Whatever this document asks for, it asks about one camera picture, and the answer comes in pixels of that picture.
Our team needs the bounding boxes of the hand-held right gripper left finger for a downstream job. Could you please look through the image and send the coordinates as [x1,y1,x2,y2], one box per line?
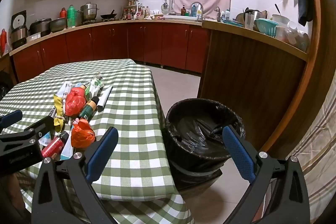
[31,127,119,224]

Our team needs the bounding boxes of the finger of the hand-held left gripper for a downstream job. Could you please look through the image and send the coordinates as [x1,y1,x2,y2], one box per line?
[0,110,24,130]
[24,114,57,141]

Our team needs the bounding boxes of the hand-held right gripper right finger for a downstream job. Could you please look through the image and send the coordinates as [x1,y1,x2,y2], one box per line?
[222,125,311,224]

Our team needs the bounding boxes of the yellow wrapper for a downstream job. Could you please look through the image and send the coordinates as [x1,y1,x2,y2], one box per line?
[53,94,66,132]

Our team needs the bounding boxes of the small red bottle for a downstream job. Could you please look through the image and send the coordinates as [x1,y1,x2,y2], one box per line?
[41,131,69,160]

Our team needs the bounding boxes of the orange plastic bag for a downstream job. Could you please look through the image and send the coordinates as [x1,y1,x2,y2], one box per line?
[71,119,95,149]

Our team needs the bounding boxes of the small pale blue tube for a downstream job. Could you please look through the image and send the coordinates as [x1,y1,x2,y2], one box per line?
[61,139,74,160]

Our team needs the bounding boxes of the red plastic bag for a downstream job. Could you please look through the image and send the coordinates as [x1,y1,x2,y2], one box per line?
[65,87,87,117]

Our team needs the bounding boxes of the black lined trash bin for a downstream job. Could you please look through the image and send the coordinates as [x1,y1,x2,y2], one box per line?
[165,98,247,189]

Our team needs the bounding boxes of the green bottle with tan label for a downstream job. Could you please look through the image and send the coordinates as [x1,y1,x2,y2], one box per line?
[78,97,100,121]

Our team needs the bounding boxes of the long white box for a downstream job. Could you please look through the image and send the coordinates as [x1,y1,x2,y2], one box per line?
[98,86,113,111]

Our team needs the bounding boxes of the green and white packet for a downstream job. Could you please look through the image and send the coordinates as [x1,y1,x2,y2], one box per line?
[84,80,104,100]

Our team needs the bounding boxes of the green checked tablecloth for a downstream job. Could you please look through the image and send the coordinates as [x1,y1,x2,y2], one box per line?
[0,59,195,224]

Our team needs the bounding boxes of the red flask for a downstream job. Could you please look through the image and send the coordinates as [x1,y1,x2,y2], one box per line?
[0,29,8,55]

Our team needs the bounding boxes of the striped cloth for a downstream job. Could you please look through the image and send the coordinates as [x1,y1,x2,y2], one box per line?
[286,88,336,224]

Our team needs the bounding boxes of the wooden bar counter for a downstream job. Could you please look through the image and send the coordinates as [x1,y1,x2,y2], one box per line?
[197,20,328,159]

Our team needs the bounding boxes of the rice cooker with white lid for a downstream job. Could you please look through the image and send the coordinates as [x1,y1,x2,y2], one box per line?
[10,10,29,48]

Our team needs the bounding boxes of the black electric cooker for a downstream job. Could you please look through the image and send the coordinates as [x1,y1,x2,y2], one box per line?
[28,18,52,37]

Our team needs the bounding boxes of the dark cooking pot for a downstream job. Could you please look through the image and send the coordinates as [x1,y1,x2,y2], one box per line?
[50,17,67,32]

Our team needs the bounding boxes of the red base cabinets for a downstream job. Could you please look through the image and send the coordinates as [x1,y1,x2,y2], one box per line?
[9,18,210,83]

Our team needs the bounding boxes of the green thermos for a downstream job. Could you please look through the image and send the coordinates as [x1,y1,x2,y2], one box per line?
[67,5,76,28]

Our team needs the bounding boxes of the steel steamer pot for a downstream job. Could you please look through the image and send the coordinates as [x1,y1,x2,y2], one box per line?
[79,3,100,21]

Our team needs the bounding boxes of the clear plastic containers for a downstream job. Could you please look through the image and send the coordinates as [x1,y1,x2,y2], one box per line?
[276,26,310,52]

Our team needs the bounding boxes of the teal plastic colander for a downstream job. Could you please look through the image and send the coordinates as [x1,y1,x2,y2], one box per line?
[255,18,279,38]

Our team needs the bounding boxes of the teal basin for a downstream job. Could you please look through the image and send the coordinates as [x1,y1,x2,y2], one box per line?
[223,20,244,28]

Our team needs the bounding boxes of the black wok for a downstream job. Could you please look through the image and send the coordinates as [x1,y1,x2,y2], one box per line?
[100,10,118,20]

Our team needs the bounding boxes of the steel kettle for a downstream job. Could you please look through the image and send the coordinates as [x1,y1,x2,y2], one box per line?
[243,9,263,30]

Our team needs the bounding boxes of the white plastic containers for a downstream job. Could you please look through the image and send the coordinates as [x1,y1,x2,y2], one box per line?
[272,14,292,28]

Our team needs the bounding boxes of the spice rack with jars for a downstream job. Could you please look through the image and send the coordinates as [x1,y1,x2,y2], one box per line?
[123,0,143,20]

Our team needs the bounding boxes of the tall chrome faucet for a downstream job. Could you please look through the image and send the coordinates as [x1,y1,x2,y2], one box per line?
[190,1,205,21]

